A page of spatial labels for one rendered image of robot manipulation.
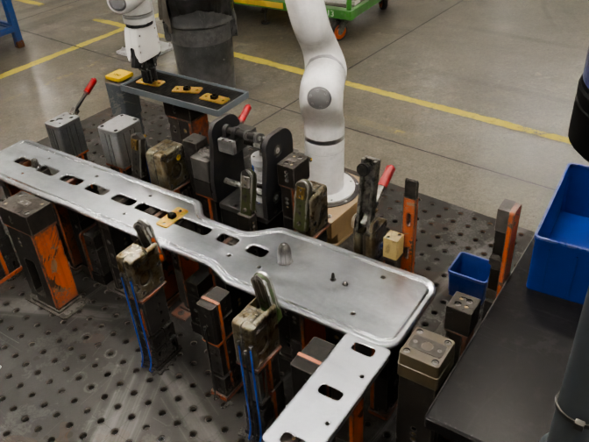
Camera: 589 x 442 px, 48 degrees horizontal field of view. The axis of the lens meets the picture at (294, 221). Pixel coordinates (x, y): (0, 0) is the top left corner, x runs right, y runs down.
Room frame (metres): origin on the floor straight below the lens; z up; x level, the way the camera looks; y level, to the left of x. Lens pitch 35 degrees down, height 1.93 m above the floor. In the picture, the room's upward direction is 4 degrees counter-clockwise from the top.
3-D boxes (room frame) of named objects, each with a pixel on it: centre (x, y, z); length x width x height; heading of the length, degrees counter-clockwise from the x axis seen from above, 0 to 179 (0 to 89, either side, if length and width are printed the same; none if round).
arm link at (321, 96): (1.71, -0.10, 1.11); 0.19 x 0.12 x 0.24; 169
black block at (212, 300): (1.06, 0.18, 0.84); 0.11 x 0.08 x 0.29; 144
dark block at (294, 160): (1.40, -0.01, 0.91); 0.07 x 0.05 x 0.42; 144
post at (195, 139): (1.59, 0.25, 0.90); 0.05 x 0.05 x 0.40; 54
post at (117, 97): (1.91, 0.50, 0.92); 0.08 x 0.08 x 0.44; 54
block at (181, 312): (1.37, 0.29, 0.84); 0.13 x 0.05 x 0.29; 144
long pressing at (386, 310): (1.36, 0.32, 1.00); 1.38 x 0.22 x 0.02; 54
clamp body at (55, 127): (1.84, 0.68, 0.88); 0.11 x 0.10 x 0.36; 144
